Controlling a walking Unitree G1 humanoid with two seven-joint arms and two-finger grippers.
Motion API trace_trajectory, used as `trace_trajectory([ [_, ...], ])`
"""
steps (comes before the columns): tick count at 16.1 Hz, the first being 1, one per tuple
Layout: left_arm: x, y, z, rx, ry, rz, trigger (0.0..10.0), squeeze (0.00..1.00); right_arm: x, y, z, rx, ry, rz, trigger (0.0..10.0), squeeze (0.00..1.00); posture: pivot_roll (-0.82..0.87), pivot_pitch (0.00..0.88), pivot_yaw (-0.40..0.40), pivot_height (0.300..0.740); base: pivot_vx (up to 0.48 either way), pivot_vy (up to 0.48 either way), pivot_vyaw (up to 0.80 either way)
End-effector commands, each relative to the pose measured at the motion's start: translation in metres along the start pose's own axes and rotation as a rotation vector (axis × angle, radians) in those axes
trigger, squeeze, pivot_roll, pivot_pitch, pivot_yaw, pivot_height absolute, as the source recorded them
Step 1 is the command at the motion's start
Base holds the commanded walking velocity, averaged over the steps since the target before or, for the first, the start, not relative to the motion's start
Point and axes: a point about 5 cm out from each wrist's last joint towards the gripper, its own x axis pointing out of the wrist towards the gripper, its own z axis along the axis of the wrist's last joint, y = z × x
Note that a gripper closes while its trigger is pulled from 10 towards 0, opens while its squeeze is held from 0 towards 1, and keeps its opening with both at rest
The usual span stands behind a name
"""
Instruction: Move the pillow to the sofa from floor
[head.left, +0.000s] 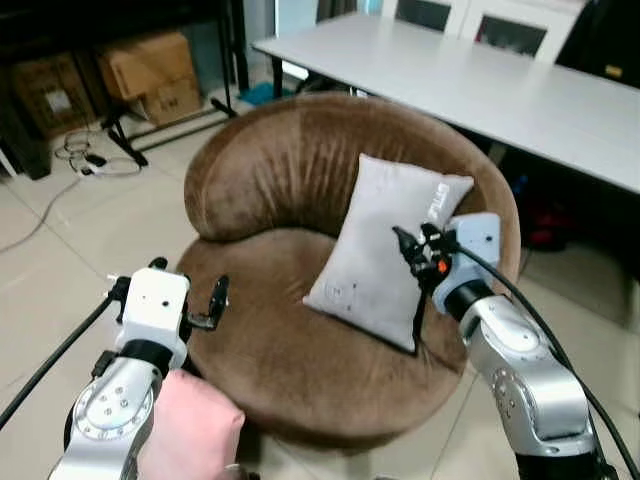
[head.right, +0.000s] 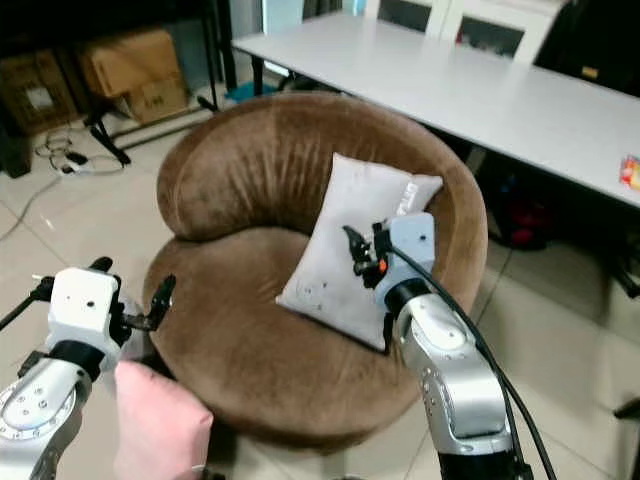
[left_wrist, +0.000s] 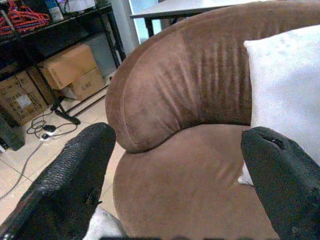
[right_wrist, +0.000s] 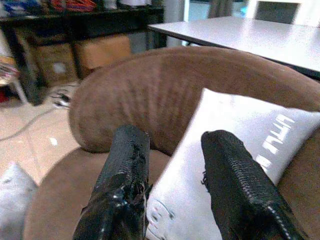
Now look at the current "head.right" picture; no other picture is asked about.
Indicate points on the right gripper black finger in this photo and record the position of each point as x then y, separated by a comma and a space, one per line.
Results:
357, 248
380, 234

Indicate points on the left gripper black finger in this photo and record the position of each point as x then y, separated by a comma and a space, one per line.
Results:
101, 264
163, 297

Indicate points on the pink pillow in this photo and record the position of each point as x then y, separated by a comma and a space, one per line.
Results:
160, 430

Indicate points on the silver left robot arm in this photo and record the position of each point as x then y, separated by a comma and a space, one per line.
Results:
50, 410

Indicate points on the grey pillow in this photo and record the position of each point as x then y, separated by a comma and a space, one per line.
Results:
335, 250

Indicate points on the round brown velvet sofa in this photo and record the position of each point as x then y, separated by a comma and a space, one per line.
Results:
250, 160

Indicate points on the black metal floor stand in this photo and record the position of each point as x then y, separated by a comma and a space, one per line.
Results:
105, 125

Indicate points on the blue floor mat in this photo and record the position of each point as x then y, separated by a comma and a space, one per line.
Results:
245, 92

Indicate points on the red object under table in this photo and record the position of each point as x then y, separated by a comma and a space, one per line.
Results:
520, 215

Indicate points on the long white table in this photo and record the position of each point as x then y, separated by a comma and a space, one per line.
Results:
440, 90

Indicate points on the dark labelled cardboard box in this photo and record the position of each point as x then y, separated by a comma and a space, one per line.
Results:
32, 95

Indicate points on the large light cardboard box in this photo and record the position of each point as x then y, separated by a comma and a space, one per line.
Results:
135, 65

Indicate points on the white glass-door cabinet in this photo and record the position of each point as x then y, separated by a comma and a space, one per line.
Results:
450, 15

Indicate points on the black desk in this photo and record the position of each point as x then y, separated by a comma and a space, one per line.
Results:
100, 15

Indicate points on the red snack packet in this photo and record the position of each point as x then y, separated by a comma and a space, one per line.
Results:
631, 172

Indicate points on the black chair with yellow label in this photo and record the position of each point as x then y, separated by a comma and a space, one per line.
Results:
595, 35

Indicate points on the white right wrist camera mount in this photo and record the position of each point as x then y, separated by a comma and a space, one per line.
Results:
410, 240

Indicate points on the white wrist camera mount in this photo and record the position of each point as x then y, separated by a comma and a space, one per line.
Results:
85, 300
410, 240

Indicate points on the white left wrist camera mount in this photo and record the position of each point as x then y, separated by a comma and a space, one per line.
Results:
85, 300

